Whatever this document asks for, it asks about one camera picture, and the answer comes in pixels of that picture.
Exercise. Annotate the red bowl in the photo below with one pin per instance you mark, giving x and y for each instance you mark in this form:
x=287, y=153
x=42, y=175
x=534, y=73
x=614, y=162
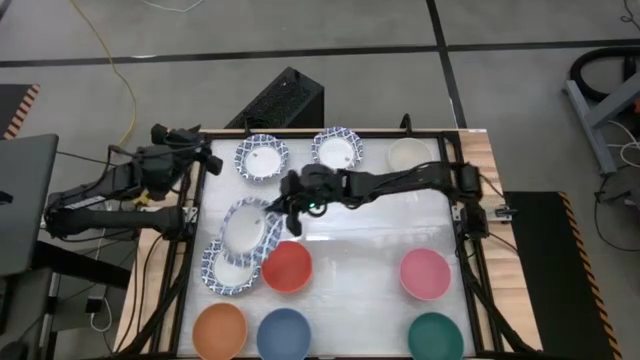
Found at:
x=287, y=267

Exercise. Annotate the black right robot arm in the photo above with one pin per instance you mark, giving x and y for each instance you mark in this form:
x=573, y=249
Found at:
x=400, y=180

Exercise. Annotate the grey metal stand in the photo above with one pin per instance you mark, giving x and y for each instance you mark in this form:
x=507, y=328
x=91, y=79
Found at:
x=590, y=127

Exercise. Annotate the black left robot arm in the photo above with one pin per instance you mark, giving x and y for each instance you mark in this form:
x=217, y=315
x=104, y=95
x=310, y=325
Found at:
x=115, y=220

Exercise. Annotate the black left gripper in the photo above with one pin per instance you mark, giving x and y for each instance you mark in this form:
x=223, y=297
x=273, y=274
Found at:
x=160, y=167

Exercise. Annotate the black hazard-striped floor mat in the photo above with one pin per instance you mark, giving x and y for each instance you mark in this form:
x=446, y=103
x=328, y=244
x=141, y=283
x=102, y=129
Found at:
x=545, y=280
x=12, y=102

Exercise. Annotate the white bowl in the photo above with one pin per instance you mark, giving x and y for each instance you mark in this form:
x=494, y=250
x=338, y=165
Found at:
x=409, y=152

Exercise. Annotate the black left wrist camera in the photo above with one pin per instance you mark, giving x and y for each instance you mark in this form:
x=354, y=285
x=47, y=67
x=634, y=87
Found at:
x=160, y=133

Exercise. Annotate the green bowl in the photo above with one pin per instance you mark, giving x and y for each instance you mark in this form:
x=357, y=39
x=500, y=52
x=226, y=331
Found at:
x=435, y=337

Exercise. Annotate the black perforated box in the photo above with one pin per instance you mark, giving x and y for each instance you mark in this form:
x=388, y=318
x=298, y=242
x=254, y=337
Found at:
x=280, y=100

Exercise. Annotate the silver mounting bracket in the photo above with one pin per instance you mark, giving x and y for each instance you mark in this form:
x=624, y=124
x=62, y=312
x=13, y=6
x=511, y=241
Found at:
x=497, y=213
x=190, y=215

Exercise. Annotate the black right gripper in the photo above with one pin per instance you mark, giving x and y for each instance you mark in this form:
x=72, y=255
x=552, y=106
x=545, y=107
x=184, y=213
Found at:
x=312, y=185

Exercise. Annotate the blue floral paper bowl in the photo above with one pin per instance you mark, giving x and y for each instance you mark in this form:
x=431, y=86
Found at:
x=336, y=150
x=245, y=230
x=262, y=165
x=227, y=275

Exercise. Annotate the grey monitor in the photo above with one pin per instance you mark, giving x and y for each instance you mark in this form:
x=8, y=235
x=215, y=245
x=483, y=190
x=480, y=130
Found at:
x=25, y=210

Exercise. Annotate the orange bowl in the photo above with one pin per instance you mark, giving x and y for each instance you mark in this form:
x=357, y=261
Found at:
x=220, y=331

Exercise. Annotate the pink bowl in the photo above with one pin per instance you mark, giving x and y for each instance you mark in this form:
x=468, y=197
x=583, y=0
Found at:
x=425, y=274

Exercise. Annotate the black aluminium table frame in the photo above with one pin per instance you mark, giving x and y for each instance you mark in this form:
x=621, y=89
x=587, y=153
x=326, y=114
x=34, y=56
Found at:
x=325, y=134

